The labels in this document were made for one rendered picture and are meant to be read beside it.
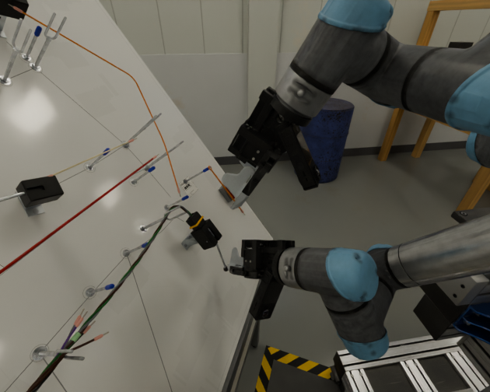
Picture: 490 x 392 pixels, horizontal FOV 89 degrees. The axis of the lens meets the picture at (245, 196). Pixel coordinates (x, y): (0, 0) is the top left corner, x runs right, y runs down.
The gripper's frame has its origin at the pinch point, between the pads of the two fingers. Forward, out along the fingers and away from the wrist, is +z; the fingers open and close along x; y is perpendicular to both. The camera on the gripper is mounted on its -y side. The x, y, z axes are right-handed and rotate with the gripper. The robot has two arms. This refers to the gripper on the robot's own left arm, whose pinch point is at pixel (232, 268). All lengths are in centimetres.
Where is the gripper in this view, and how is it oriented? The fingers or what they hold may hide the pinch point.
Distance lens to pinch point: 66.2
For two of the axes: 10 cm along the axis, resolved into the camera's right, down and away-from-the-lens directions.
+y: 0.3, -9.8, 2.0
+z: -6.0, 1.4, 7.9
